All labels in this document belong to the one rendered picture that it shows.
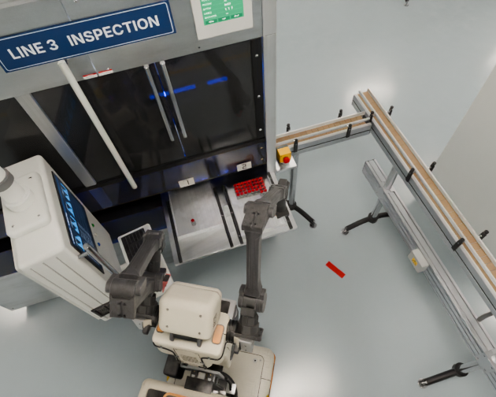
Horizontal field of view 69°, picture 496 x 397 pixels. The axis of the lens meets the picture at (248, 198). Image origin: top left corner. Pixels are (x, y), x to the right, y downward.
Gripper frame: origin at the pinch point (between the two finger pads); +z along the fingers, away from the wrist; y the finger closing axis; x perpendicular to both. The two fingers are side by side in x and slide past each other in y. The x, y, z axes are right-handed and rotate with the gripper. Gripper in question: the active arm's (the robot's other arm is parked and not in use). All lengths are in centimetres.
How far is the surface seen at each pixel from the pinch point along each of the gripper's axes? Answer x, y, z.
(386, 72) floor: -184, 185, 111
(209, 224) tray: 37.5, 14.2, 13.4
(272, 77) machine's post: -10, 39, -56
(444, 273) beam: -87, -44, 49
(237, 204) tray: 18.7, 22.2, 14.0
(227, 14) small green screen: 6, 38, -90
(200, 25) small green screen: 17, 38, -89
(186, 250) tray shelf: 53, 3, 13
